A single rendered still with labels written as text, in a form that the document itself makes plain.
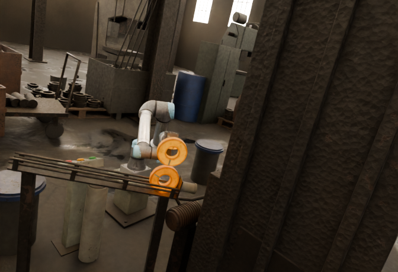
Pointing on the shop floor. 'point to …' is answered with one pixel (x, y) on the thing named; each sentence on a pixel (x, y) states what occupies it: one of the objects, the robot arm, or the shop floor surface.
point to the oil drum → (188, 95)
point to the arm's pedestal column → (129, 207)
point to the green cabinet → (215, 79)
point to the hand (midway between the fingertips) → (172, 148)
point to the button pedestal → (74, 211)
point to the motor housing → (182, 233)
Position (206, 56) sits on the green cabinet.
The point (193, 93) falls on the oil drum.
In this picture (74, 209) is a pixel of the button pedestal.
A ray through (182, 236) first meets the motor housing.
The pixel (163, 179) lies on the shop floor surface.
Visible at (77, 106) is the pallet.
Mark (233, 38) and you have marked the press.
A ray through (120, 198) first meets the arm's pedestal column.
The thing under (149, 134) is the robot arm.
